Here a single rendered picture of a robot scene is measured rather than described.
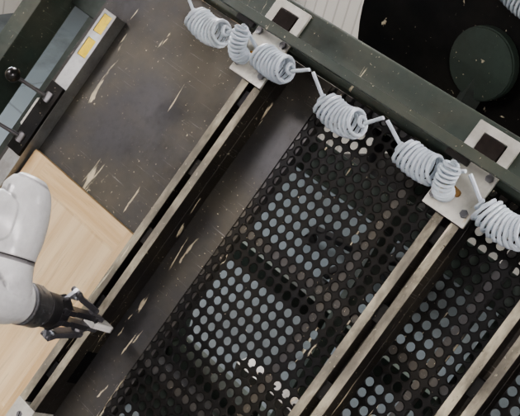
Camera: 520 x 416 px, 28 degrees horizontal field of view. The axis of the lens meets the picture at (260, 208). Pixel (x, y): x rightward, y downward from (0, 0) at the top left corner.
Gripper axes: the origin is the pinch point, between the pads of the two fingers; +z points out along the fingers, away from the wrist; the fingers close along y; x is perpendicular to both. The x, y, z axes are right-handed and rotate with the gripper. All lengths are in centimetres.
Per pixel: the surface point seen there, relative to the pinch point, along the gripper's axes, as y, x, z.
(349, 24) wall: 124, 180, 275
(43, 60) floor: 11, 321, 244
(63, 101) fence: 32, 52, 5
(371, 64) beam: 79, -19, -1
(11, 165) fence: 12, 53, 4
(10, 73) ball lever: 31, 58, -8
